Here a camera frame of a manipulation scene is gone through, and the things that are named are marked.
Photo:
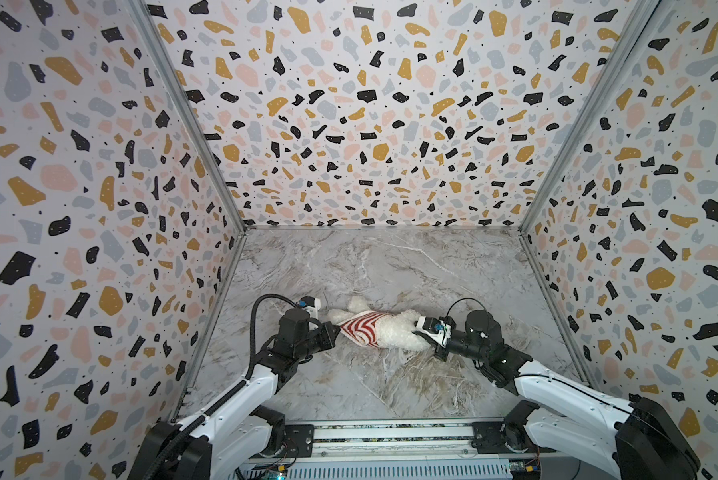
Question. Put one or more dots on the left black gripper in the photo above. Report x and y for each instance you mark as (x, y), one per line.
(329, 338)

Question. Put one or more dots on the red white striped knit sweater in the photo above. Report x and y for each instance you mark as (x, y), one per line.
(363, 328)

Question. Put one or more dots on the white plush teddy bear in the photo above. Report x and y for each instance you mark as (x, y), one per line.
(396, 333)

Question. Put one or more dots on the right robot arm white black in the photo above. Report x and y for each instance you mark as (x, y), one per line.
(628, 439)

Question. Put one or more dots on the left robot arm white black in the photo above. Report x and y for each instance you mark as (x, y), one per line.
(227, 408)

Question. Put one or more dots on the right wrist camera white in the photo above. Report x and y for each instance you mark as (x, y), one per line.
(436, 331)

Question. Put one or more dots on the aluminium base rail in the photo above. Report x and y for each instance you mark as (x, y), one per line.
(399, 440)

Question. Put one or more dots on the white slotted cable duct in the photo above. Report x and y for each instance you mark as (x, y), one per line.
(427, 469)

